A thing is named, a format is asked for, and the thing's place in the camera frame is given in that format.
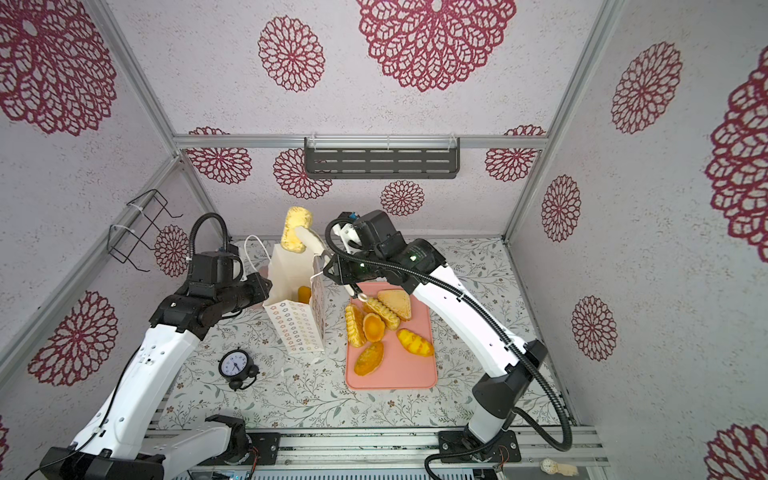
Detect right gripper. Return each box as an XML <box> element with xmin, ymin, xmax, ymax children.
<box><xmin>325</xmin><ymin>251</ymin><xmax>390</xmax><ymax>285</ymax></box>

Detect pale rectangular bread roll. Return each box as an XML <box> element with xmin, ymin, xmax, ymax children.
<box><xmin>280</xmin><ymin>206</ymin><xmax>313</xmax><ymax>253</ymax></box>

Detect white printed paper bag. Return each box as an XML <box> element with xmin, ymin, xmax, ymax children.
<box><xmin>261</xmin><ymin>244</ymin><xmax>325</xmax><ymax>356</ymax></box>

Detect triangular toast slice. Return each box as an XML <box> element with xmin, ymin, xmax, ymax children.
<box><xmin>377</xmin><ymin>289</ymin><xmax>412</xmax><ymax>321</ymax></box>

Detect golden oval bread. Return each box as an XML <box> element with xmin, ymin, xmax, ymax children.
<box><xmin>353</xmin><ymin>342</ymin><xmax>384</xmax><ymax>376</ymax></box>

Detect long orange baguette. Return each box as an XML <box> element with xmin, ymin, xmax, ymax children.
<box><xmin>297</xmin><ymin>286</ymin><xmax>312</xmax><ymax>304</ymax></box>

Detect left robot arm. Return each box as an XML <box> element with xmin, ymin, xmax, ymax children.
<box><xmin>39</xmin><ymin>273</ymin><xmax>272</xmax><ymax>479</ymax></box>

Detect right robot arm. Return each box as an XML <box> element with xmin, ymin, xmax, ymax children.
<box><xmin>290</xmin><ymin>218</ymin><xmax>567</xmax><ymax>456</ymax></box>

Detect ridged yellow corn bread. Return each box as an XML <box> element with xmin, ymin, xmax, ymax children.
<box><xmin>344</xmin><ymin>303</ymin><xmax>367</xmax><ymax>348</ymax></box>

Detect braided yellow bread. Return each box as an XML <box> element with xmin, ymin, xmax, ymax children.
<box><xmin>363</xmin><ymin>298</ymin><xmax>401</xmax><ymax>331</ymax></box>

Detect black alarm clock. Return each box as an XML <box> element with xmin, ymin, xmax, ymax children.
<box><xmin>218</xmin><ymin>349</ymin><xmax>260</xmax><ymax>391</ymax></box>

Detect round egg tart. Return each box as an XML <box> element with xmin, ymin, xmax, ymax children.
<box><xmin>363</xmin><ymin>313</ymin><xmax>387</xmax><ymax>343</ymax></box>

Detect yellow orange swirl bun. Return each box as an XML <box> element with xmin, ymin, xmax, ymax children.
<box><xmin>396</xmin><ymin>329</ymin><xmax>434</xmax><ymax>357</ymax></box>

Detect pink plastic tray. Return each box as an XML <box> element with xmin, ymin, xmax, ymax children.
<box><xmin>345</xmin><ymin>282</ymin><xmax>438</xmax><ymax>391</ymax></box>

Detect small cream figurine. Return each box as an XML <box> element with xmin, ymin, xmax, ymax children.
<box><xmin>540</xmin><ymin>458</ymin><xmax>579</xmax><ymax>477</ymax></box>

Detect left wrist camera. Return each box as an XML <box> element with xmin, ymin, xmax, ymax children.
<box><xmin>187</xmin><ymin>251</ymin><xmax>244</xmax><ymax>299</ymax></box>

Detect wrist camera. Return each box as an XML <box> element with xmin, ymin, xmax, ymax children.
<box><xmin>347</xmin><ymin>210</ymin><xmax>406</xmax><ymax>260</ymax></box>
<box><xmin>187</xmin><ymin>251</ymin><xmax>244</xmax><ymax>299</ymax></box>

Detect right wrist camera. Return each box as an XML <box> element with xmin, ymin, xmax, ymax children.
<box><xmin>347</xmin><ymin>210</ymin><xmax>406</xmax><ymax>260</ymax></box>

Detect dark grey wall shelf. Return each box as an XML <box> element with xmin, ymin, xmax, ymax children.
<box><xmin>304</xmin><ymin>137</ymin><xmax>461</xmax><ymax>180</ymax></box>

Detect black wire wall rack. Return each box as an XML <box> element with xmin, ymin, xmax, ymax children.
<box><xmin>105</xmin><ymin>188</ymin><xmax>182</xmax><ymax>273</ymax></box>

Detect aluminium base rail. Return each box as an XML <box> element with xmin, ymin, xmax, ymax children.
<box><xmin>181</xmin><ymin>426</ymin><xmax>609</xmax><ymax>479</ymax></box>

